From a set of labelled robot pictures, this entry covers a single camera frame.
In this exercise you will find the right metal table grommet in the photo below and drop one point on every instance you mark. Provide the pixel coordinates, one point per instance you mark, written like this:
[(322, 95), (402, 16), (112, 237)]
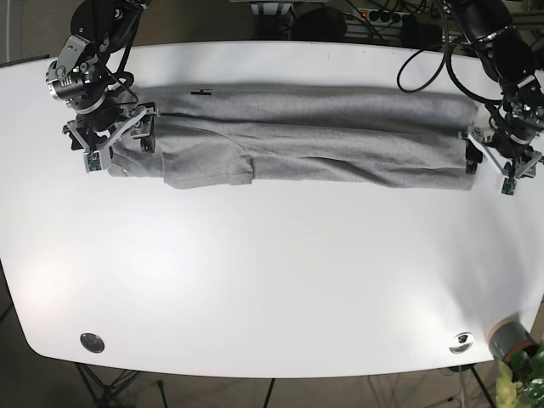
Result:
[(461, 343)]

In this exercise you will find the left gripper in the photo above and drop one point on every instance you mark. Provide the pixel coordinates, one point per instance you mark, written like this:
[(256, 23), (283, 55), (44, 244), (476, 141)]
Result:
[(506, 143)]

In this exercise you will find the light grey T-shirt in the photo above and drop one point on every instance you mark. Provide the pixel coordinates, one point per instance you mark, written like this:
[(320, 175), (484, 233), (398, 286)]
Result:
[(237, 134)]

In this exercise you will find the metal table grommet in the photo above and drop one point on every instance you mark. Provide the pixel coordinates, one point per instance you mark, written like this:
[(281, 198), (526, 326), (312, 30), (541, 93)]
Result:
[(461, 343), (92, 343)]

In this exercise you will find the left metal table grommet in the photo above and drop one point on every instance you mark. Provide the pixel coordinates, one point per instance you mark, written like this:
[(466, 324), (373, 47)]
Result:
[(92, 343)]

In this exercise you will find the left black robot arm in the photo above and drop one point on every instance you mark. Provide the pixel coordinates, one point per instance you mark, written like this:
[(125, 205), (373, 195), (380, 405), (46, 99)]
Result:
[(487, 29)]

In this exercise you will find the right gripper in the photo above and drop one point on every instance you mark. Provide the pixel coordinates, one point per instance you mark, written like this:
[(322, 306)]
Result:
[(97, 128)]

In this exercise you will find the green plant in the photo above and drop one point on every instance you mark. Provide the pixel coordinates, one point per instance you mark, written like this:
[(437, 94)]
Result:
[(519, 382)]

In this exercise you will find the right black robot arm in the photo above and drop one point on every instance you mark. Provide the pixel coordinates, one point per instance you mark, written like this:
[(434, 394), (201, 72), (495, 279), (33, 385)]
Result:
[(89, 76)]

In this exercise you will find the grey plant pot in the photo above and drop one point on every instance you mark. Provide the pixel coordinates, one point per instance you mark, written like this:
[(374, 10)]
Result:
[(509, 336)]

